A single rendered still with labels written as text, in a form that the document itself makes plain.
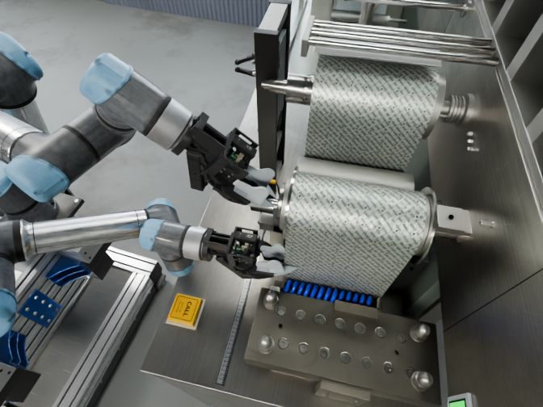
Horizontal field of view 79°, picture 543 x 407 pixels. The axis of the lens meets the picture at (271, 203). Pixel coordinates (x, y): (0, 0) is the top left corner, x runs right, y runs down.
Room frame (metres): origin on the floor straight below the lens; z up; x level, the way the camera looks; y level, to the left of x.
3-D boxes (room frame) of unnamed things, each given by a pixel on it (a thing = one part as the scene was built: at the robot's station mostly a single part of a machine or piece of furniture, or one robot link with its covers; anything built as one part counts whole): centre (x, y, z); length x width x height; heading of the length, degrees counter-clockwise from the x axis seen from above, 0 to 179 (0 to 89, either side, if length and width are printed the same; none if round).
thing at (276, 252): (0.35, -0.02, 1.11); 0.09 x 0.03 x 0.06; 79
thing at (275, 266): (0.31, -0.01, 1.11); 0.09 x 0.03 x 0.06; 76
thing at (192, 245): (0.37, 0.17, 1.11); 0.08 x 0.05 x 0.08; 168
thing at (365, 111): (0.49, -0.18, 1.16); 0.39 x 0.23 x 0.51; 168
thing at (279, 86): (0.65, -0.01, 1.33); 0.06 x 0.03 x 0.03; 78
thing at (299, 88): (0.64, -0.07, 1.33); 0.06 x 0.06 x 0.06; 78
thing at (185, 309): (0.28, 0.23, 0.91); 0.07 x 0.07 x 0.02; 78
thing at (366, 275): (0.30, -0.14, 1.11); 0.23 x 0.01 x 0.18; 78
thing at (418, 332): (0.19, -0.32, 1.05); 0.04 x 0.04 x 0.04
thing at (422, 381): (0.10, -0.30, 1.05); 0.04 x 0.04 x 0.04
